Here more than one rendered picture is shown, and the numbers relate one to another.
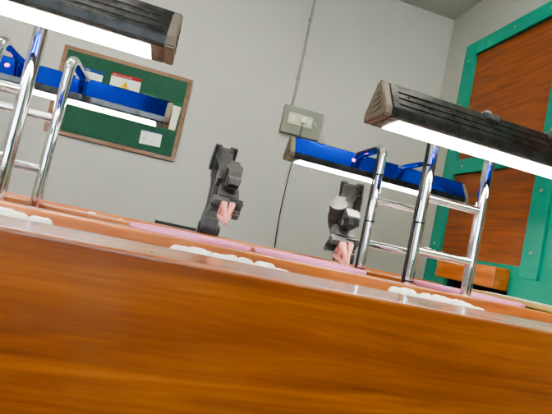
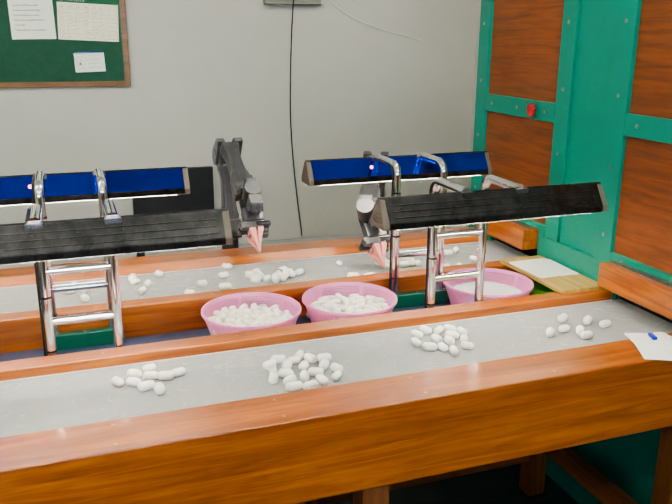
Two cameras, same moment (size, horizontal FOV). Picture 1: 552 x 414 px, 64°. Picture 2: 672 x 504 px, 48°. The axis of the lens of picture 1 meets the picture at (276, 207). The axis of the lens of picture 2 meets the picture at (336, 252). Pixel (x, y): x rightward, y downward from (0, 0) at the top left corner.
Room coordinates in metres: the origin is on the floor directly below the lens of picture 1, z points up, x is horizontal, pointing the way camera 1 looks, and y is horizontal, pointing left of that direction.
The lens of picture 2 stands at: (-0.92, 0.13, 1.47)
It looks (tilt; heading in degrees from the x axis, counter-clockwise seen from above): 16 degrees down; 354
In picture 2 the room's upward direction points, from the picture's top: straight up
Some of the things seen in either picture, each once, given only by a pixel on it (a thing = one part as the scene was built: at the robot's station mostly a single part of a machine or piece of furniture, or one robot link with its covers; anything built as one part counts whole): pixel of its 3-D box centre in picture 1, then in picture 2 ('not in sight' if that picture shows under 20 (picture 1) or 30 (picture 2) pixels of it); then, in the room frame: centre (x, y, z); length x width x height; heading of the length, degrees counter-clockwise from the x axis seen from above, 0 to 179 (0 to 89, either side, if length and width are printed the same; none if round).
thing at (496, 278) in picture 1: (469, 273); (505, 228); (1.54, -0.71, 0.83); 0.30 x 0.06 x 0.07; 14
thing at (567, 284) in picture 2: (534, 305); (549, 273); (1.20, -0.74, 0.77); 0.33 x 0.15 x 0.01; 14
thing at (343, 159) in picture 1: (379, 171); (399, 166); (1.38, -0.30, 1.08); 0.62 x 0.08 x 0.07; 104
